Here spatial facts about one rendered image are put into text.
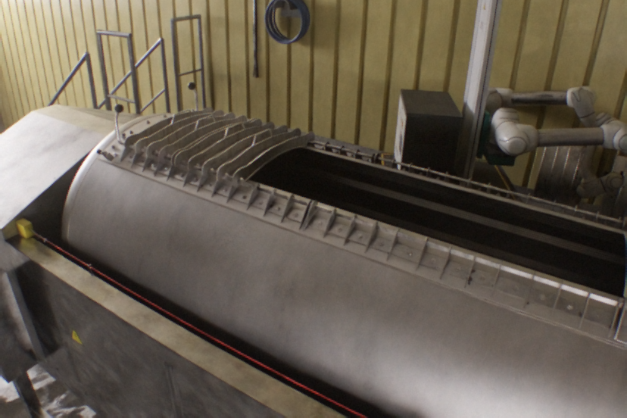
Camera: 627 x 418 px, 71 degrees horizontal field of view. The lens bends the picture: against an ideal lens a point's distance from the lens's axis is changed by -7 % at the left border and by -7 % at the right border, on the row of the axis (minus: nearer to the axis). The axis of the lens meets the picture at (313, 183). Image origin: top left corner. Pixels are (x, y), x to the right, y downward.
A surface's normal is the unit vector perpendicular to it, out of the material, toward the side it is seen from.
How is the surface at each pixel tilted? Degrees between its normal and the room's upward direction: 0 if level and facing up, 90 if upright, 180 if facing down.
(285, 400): 2
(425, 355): 55
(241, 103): 90
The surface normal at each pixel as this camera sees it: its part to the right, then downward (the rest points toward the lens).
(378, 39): -0.52, 0.37
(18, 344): 0.85, 0.25
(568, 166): -0.49, 0.07
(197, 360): 0.06, -0.89
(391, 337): -0.41, -0.22
